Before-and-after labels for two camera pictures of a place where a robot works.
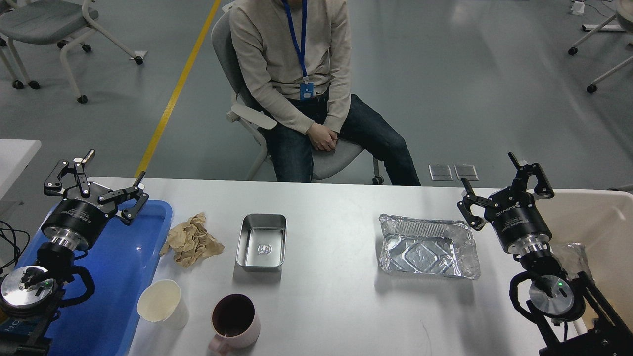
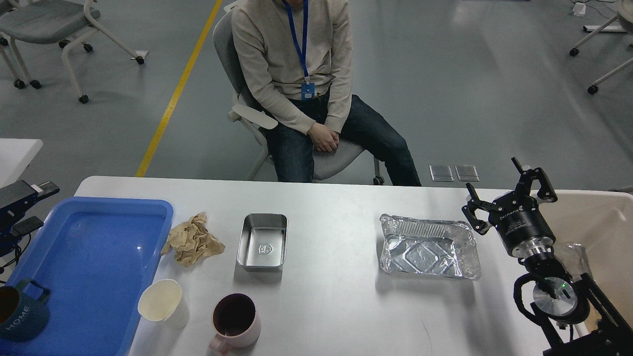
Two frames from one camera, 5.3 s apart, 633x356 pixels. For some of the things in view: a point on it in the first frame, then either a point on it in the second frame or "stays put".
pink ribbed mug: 236,322 stays put
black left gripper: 76,221 to 15,199
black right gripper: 523,227 stays put
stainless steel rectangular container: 261,243 stays put
